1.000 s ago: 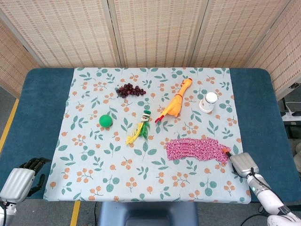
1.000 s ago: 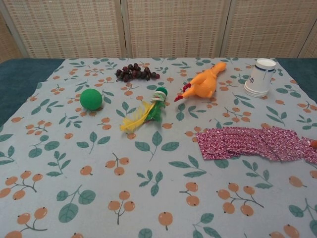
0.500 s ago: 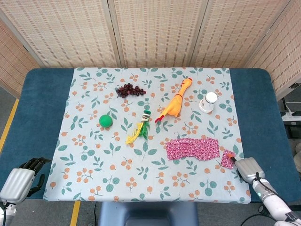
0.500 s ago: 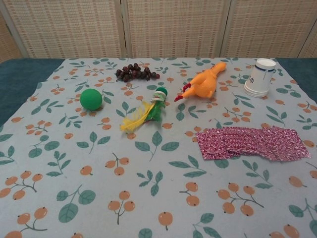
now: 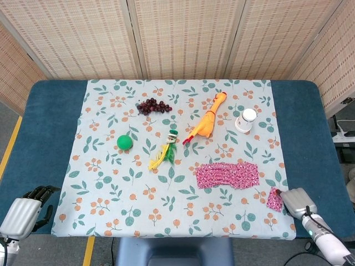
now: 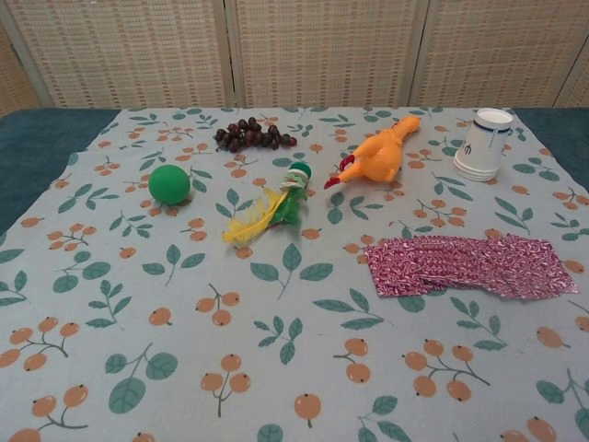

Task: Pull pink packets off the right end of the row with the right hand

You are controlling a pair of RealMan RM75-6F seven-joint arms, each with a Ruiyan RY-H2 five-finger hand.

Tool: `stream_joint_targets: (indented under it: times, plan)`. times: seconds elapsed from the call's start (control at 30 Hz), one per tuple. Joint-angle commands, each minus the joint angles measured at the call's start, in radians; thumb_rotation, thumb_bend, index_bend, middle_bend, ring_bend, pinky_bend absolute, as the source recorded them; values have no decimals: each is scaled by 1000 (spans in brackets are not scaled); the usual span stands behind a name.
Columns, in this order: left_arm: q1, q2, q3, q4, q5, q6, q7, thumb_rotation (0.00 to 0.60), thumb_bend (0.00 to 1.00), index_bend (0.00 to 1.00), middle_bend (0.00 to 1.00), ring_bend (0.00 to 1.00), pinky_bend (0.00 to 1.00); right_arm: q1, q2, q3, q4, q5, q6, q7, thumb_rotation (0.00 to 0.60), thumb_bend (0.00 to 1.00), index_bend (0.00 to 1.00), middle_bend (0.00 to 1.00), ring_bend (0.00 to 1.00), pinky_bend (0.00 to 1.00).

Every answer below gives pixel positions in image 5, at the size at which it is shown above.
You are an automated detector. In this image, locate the woven bamboo screen panel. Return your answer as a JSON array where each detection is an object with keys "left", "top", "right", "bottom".
[
  {"left": 0, "top": 0, "right": 141, "bottom": 81},
  {"left": 224, "top": 0, "right": 346, "bottom": 81},
  {"left": 290, "top": 0, "right": 355, "bottom": 117},
  {"left": 127, "top": 0, "right": 247, "bottom": 80},
  {"left": 0, "top": 23, "right": 53, "bottom": 117}
]

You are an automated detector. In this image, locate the white power strip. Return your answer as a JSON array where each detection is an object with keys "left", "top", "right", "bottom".
[{"left": 332, "top": 129, "right": 355, "bottom": 144}]

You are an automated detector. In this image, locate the pink patterned cloth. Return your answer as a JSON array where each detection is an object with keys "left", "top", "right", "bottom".
[{"left": 195, "top": 162, "right": 261, "bottom": 190}]

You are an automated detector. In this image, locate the floral leaf print tablecloth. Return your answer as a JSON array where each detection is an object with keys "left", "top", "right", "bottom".
[{"left": 50, "top": 79, "right": 297, "bottom": 239}]

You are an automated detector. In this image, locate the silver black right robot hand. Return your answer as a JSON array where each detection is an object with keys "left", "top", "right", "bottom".
[{"left": 273, "top": 187, "right": 318, "bottom": 222}]

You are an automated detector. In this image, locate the green yellow feather shuttlecock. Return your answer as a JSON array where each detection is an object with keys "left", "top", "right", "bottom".
[{"left": 148, "top": 129, "right": 179, "bottom": 171}]

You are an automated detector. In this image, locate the small pink patterned pouch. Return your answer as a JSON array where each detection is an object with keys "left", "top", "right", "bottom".
[{"left": 266, "top": 186, "right": 285, "bottom": 213}]

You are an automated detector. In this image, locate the black floor cable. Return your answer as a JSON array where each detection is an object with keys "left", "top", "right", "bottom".
[{"left": 284, "top": 241, "right": 317, "bottom": 266}]

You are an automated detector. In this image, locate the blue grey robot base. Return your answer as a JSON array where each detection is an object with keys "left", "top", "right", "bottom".
[{"left": 114, "top": 237, "right": 234, "bottom": 266}]

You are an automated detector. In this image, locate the orange rubber chicken toy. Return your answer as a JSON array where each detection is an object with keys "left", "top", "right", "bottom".
[{"left": 182, "top": 92, "right": 227, "bottom": 146}]

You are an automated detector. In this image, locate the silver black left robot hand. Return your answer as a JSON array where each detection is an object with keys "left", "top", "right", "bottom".
[{"left": 0, "top": 185, "right": 62, "bottom": 241}]

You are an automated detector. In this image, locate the green ball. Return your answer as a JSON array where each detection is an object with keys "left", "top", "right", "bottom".
[{"left": 116, "top": 134, "right": 134, "bottom": 151}]

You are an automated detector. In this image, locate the dark purple grape bunch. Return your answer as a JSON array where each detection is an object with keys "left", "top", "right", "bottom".
[{"left": 136, "top": 98, "right": 173, "bottom": 116}]

